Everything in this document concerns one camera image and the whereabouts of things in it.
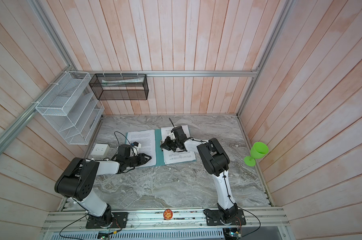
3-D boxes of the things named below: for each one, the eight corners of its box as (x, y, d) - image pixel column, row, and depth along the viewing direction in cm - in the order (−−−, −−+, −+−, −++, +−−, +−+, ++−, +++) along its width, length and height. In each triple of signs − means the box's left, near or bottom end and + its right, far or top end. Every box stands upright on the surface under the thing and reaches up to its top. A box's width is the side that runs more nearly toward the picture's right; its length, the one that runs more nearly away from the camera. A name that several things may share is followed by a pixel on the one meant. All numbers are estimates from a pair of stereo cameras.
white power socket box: (92, 159, 98) (89, 156, 94) (97, 147, 104) (94, 143, 100) (108, 159, 98) (106, 156, 94) (112, 147, 104) (110, 143, 100)
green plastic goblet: (244, 166, 94) (255, 153, 81) (241, 156, 99) (250, 142, 86) (258, 166, 94) (270, 153, 81) (254, 156, 99) (265, 142, 86)
